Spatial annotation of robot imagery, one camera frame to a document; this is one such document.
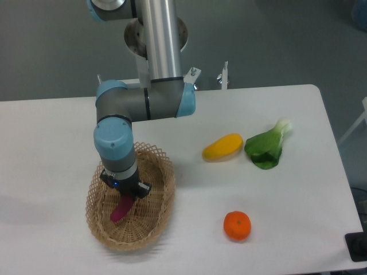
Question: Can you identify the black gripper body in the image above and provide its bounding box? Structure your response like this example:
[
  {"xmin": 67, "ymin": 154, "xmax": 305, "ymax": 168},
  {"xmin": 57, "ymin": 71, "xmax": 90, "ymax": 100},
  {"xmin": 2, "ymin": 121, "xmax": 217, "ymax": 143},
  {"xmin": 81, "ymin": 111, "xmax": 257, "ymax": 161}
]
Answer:
[{"xmin": 107, "ymin": 171, "xmax": 139, "ymax": 198}]

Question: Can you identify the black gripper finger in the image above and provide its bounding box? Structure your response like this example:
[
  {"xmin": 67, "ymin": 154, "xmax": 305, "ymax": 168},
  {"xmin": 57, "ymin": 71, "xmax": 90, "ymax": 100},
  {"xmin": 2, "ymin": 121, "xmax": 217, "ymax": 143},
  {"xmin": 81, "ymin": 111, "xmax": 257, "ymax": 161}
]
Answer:
[
  {"xmin": 129, "ymin": 182, "xmax": 151, "ymax": 200},
  {"xmin": 99, "ymin": 170, "xmax": 115, "ymax": 189}
]

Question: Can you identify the purple sweet potato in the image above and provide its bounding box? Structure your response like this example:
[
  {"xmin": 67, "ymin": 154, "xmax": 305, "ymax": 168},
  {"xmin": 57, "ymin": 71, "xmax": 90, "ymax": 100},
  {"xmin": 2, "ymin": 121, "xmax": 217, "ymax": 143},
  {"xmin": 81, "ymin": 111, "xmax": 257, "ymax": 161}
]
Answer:
[{"xmin": 110, "ymin": 194, "xmax": 135, "ymax": 222}]

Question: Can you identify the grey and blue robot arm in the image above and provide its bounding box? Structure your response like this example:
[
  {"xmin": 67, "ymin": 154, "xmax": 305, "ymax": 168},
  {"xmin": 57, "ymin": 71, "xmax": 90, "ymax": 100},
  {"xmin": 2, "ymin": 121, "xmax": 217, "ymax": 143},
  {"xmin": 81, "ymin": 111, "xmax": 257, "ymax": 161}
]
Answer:
[{"xmin": 87, "ymin": 1, "xmax": 196, "ymax": 199}]

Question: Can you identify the woven wicker basket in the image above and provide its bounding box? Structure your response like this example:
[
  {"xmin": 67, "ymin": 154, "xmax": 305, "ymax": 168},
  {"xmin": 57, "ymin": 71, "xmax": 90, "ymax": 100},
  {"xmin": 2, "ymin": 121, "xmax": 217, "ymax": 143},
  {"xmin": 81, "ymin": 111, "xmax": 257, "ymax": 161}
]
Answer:
[{"xmin": 85, "ymin": 142, "xmax": 175, "ymax": 252}]

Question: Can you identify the yellow mango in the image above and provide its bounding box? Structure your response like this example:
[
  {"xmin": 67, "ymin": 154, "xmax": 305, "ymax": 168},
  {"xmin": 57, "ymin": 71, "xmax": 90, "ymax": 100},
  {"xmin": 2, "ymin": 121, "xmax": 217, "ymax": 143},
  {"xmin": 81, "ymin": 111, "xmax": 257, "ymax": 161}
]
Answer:
[{"xmin": 201, "ymin": 133, "xmax": 243, "ymax": 162}]

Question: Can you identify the orange mandarin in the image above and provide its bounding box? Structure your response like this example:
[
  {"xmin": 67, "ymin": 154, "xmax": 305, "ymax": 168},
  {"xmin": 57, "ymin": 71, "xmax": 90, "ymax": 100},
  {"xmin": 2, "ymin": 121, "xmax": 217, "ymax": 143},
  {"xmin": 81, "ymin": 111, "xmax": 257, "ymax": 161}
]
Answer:
[{"xmin": 223, "ymin": 211, "xmax": 252, "ymax": 241}]

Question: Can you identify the green bok choy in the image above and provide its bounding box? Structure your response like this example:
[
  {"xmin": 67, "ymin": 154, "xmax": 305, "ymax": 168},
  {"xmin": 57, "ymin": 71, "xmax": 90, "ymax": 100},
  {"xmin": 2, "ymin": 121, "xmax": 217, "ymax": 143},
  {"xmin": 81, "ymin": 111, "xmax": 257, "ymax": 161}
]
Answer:
[{"xmin": 244, "ymin": 118, "xmax": 292, "ymax": 170}]

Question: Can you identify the black box at table edge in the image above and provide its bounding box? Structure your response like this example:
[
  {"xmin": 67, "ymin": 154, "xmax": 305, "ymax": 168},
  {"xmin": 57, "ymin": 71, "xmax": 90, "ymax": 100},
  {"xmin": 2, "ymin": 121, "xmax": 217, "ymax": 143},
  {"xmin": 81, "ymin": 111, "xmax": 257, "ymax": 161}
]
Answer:
[{"xmin": 345, "ymin": 232, "xmax": 367, "ymax": 262}]

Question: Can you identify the blue object top right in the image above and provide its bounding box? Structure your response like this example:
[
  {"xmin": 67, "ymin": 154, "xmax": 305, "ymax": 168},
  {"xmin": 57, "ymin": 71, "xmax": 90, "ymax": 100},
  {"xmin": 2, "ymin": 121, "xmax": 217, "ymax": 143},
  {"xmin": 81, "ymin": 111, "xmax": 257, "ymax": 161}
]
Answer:
[{"xmin": 352, "ymin": 0, "xmax": 366, "ymax": 31}]

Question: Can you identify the white frame at right edge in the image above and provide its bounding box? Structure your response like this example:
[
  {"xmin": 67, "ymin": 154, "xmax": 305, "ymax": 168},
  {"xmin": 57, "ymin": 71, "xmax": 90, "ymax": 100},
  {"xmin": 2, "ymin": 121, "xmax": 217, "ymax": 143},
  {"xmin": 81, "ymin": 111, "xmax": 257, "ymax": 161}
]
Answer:
[{"xmin": 337, "ymin": 97, "xmax": 367, "ymax": 147}]

